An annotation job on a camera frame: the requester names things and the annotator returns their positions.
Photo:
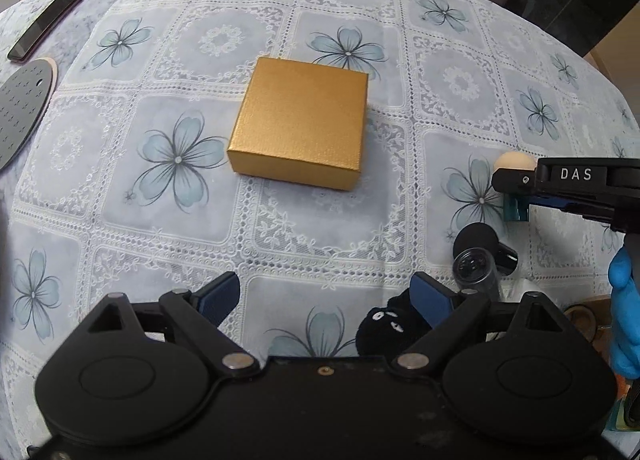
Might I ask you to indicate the person's right hand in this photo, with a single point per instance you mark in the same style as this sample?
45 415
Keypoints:
626 310

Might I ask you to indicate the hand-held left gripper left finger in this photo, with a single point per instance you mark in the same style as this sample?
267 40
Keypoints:
220 296

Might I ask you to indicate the black plush toy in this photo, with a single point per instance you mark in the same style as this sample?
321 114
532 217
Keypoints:
382 332

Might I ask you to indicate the beige sponge egg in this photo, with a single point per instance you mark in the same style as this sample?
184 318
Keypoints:
511 161

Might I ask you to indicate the dark cylindrical bottle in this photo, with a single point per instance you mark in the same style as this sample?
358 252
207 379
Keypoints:
472 272

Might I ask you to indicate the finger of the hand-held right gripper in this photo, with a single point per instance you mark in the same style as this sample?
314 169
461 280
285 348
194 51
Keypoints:
570 204
575 174

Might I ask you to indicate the white cloth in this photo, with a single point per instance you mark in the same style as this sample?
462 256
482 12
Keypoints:
525 286

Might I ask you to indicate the gold cardboard box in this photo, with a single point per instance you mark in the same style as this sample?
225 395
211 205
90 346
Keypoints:
302 123

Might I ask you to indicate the black perforated trivet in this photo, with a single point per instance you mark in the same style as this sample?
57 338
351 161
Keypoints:
20 110

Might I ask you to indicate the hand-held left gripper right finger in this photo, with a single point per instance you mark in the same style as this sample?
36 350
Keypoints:
431 296

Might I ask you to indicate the brown round object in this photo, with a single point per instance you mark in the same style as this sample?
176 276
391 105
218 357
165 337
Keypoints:
580 317

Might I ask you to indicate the dark smartphone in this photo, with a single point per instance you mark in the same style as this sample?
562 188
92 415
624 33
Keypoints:
47 24

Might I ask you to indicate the floral lace tablecloth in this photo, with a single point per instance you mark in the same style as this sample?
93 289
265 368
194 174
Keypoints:
165 225

